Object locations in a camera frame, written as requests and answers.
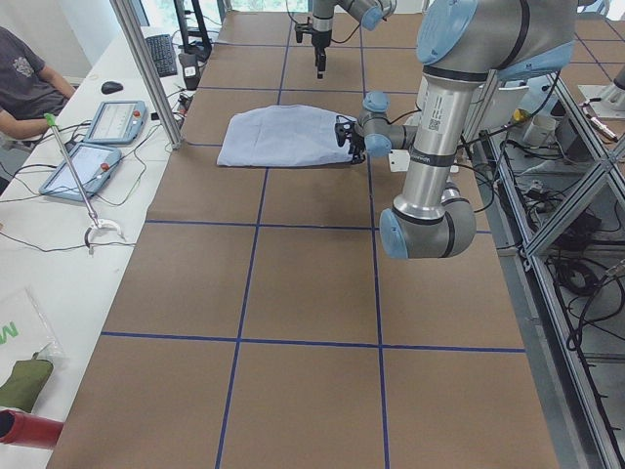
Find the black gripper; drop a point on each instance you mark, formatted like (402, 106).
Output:
(353, 137)
(319, 40)

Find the light blue striped shirt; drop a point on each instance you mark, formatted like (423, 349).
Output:
(282, 136)

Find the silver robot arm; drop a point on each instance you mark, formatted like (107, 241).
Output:
(458, 44)
(367, 13)

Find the black keyboard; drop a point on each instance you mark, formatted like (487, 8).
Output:
(161, 51)

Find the black computer mouse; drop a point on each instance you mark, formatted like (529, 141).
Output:
(110, 87)

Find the upper teach pendant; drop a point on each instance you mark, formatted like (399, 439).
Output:
(116, 123)

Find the teach pendant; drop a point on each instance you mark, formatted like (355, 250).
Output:
(94, 165)
(116, 123)

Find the lower teach pendant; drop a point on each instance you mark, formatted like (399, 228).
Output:
(94, 165)

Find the seated person grey shirt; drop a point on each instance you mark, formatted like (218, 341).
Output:
(29, 89)

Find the clear plastic bag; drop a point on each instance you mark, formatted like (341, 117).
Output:
(26, 332)

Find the green round pouch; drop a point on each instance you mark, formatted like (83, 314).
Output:
(25, 383)

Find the red cylinder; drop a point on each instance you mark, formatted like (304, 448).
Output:
(27, 430)

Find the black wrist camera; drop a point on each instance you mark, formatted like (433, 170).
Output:
(302, 29)
(343, 129)

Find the aluminium frame post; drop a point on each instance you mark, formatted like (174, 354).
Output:
(129, 23)

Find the green handled reacher grabber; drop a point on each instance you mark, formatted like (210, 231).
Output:
(97, 224)

